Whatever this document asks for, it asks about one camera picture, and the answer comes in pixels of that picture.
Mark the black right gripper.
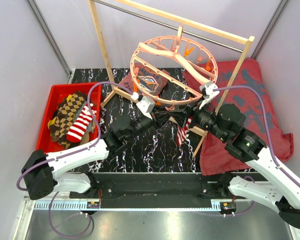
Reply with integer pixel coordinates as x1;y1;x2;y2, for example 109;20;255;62
168;95;229;142

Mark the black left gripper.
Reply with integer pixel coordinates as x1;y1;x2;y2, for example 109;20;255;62
125;106;173;143

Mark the pink round clip hanger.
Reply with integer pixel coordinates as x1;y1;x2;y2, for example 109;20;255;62
134;33;214;111

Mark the red white striped sock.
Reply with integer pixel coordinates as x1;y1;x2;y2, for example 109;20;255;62
66;103;97;143
176;117;193;146

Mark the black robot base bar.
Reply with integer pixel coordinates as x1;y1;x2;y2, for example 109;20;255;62
69;172;238;201

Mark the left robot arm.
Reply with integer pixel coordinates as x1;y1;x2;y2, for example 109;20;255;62
17;112;170;200

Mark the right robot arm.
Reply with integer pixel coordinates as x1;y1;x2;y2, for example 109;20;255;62
169;104;300;229

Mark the pink clothespin front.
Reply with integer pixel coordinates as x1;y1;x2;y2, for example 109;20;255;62
164;105;176;112

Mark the folded pink printed shirt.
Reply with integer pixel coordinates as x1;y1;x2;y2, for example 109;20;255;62
119;63;168;96

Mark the red blue patterned cloth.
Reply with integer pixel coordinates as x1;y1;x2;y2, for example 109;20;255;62
199;58;294;176

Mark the brown yellow argyle sock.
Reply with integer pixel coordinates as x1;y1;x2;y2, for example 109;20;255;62
47;91;87;149

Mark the red plastic bin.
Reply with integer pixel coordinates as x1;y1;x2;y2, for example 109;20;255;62
36;83;98;153

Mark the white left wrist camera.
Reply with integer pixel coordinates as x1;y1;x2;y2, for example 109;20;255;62
136;96;155;120

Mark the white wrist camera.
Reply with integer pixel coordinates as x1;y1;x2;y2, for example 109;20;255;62
136;96;155;120
199;81;220;110

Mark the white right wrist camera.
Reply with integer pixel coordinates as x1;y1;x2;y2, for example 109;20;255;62
199;81;220;110

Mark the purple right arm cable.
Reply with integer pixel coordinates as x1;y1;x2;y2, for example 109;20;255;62
213;85;300;197

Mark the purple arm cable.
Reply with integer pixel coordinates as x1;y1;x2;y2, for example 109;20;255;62
213;85;300;197
16;81;141;238

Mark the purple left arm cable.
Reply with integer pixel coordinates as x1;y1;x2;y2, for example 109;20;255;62
16;81;141;238

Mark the wooden drying rack frame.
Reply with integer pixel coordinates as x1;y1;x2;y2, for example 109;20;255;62
87;0;256;158

